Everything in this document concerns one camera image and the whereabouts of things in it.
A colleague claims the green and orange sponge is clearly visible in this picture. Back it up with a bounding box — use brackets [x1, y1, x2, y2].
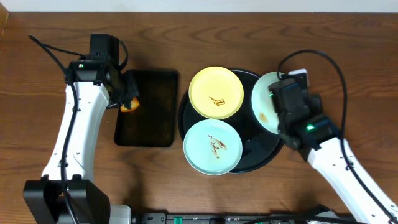
[120, 97, 140, 113]

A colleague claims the pale green plate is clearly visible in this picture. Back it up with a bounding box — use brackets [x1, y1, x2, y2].
[251, 72, 279, 134]

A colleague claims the yellow plate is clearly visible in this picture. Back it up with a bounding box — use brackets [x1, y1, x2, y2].
[188, 67, 244, 119]

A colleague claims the light blue plate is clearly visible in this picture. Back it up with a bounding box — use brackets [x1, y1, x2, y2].
[183, 119, 243, 175]

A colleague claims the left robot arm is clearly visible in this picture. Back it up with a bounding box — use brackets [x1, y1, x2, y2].
[23, 34, 139, 224]

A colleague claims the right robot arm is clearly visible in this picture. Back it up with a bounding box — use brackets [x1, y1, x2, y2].
[269, 78, 397, 223]

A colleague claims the black rectangular water tray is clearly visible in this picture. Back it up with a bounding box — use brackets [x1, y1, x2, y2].
[114, 70, 178, 147]

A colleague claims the black round tray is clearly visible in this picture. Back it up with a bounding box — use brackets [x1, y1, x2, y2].
[178, 69, 282, 173]

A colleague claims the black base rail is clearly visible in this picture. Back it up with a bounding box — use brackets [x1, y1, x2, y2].
[130, 212, 352, 224]

